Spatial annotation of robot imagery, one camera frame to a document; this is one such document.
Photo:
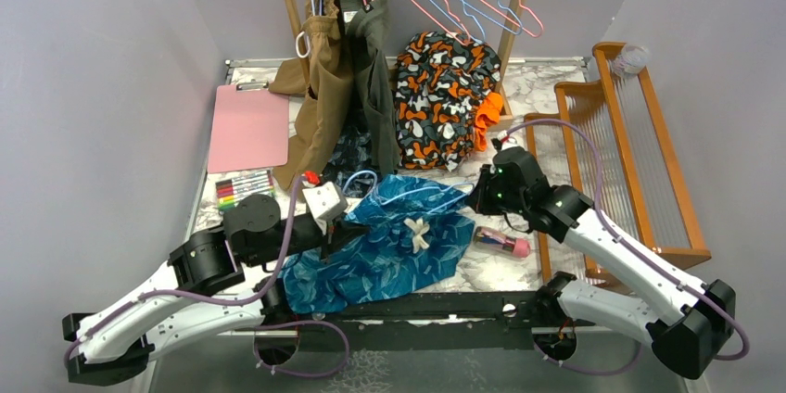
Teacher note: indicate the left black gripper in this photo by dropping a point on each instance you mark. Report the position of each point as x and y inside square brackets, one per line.
[339, 232]

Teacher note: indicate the wooden drying rack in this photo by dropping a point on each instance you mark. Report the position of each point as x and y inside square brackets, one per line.
[644, 189]

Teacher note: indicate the light blue wire hanger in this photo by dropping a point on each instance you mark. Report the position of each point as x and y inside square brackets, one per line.
[463, 190]

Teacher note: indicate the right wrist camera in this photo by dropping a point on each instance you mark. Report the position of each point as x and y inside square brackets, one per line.
[503, 141]

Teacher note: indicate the dark patterned shorts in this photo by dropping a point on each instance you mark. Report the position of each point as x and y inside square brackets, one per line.
[352, 153]

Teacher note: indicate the pink clipboard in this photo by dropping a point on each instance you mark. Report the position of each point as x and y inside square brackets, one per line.
[250, 129]

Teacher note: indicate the wooden hanger stand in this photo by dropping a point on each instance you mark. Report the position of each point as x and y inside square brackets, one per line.
[511, 25]

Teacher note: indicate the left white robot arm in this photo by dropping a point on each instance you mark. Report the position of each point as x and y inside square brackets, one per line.
[188, 297]

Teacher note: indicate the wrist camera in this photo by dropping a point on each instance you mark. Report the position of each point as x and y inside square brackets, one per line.
[503, 141]
[325, 201]

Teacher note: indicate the blue patterned shorts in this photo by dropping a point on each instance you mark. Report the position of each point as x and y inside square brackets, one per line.
[405, 250]

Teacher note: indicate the marker set pack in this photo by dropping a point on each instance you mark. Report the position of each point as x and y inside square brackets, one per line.
[230, 192]

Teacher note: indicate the tan brown shorts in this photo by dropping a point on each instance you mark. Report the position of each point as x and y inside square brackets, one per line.
[327, 92]

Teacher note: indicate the orange camo shorts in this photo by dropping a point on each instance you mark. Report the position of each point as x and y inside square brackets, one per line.
[446, 100]

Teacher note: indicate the pink capped pencil tube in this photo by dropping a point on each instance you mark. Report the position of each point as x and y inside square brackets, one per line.
[514, 246]

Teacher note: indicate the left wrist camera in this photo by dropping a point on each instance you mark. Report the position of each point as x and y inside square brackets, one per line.
[325, 201]

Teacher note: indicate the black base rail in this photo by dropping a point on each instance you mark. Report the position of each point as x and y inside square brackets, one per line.
[422, 321]

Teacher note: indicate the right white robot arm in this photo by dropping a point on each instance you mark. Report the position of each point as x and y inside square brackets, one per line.
[684, 320]

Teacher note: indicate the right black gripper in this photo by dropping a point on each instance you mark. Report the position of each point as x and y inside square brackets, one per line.
[479, 197]

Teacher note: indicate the dark green shorts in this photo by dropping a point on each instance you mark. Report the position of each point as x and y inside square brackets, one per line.
[367, 25]

